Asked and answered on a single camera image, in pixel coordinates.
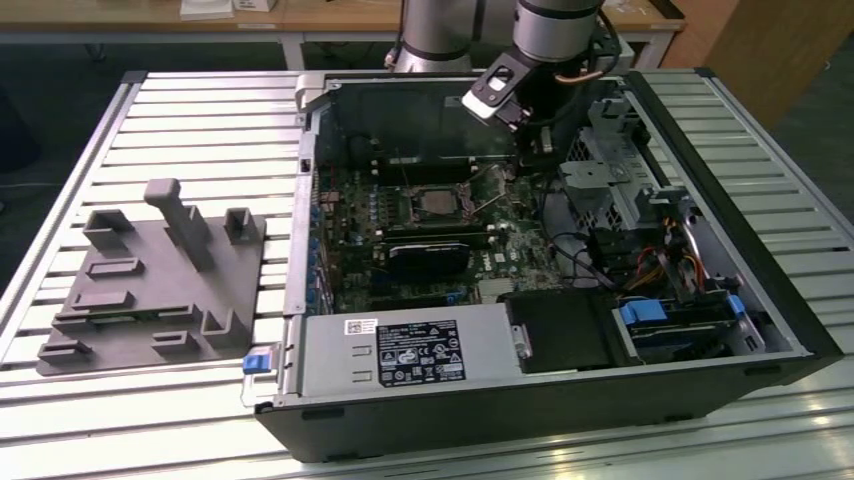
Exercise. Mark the wooden desk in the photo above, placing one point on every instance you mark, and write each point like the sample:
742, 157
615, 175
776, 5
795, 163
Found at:
100, 22

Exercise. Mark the blue case latch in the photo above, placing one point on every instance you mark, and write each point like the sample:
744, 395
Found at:
256, 363

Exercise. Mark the black graphics card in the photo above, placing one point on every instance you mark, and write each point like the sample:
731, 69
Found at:
427, 260

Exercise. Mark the silver topped CPU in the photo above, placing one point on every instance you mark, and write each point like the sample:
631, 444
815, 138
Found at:
436, 201

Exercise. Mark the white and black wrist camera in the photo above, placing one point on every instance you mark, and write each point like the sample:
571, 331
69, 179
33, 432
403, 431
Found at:
496, 92

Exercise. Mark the silver chipset heatsink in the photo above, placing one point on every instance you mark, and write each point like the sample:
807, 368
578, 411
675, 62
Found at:
496, 289

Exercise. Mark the grey metal drive cage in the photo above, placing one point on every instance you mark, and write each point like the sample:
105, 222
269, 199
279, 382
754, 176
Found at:
627, 200

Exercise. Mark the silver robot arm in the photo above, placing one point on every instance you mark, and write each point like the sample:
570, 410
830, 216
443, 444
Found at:
554, 30

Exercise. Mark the black open PC case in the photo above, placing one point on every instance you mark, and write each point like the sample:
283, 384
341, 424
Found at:
467, 425

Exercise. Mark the grey plastic parts rack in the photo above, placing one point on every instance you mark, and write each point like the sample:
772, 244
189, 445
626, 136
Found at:
153, 280

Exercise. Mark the CPU socket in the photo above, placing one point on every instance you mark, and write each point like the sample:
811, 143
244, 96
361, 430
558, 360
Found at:
408, 212

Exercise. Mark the green motherboard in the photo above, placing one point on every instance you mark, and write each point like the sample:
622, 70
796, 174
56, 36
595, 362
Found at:
514, 260

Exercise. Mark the hard disk in blue carrier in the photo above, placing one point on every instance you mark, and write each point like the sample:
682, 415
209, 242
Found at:
643, 315

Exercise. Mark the white cardboard box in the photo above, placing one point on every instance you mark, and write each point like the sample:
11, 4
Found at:
207, 9

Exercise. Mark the black plastic shroud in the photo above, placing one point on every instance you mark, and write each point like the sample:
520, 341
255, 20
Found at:
560, 330

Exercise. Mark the silver power supply unit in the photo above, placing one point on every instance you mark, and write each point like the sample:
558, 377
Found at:
333, 350

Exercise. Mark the wooden cabinet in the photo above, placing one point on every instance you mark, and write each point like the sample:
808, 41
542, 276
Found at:
767, 50

